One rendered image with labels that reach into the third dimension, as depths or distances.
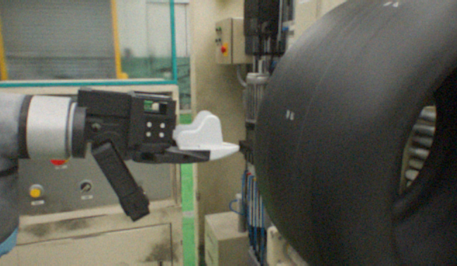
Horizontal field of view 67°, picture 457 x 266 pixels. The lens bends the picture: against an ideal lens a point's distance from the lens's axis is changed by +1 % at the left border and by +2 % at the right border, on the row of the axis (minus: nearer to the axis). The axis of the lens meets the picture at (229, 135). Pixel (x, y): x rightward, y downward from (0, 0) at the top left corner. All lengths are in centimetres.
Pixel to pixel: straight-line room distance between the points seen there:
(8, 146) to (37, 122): 4
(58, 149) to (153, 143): 11
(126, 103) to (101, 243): 75
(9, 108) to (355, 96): 39
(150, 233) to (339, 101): 81
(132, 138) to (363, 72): 29
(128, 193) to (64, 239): 69
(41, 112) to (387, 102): 39
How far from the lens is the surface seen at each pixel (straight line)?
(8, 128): 43
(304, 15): 89
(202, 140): 45
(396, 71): 46
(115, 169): 44
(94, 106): 43
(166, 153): 43
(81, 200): 113
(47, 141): 43
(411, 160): 120
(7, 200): 47
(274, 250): 87
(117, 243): 113
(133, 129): 42
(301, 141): 48
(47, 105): 44
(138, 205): 47
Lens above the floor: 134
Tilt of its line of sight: 12 degrees down
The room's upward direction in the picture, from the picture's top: straight up
